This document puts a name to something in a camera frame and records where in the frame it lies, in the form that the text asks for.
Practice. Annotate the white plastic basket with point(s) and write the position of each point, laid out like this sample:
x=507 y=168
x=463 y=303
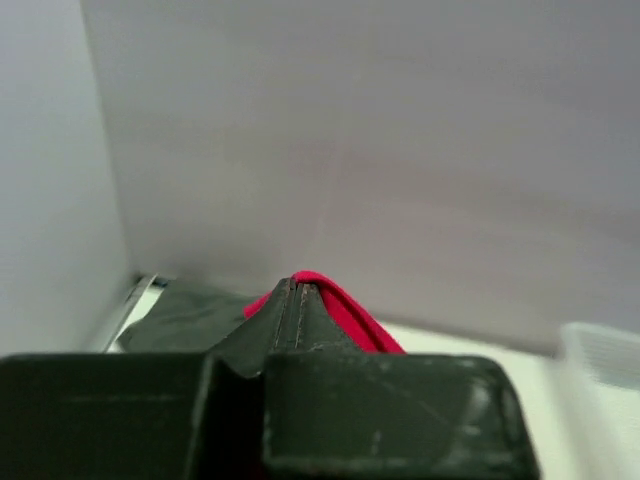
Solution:
x=605 y=355

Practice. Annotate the folded grey t-shirt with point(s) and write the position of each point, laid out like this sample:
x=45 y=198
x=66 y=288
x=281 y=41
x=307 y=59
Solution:
x=187 y=317

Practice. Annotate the red t-shirt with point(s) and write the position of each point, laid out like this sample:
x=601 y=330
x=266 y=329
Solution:
x=355 y=320

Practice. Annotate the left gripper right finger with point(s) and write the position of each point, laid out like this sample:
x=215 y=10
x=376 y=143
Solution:
x=315 y=329

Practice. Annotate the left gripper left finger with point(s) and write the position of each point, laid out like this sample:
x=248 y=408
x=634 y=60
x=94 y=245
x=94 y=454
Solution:
x=244 y=350

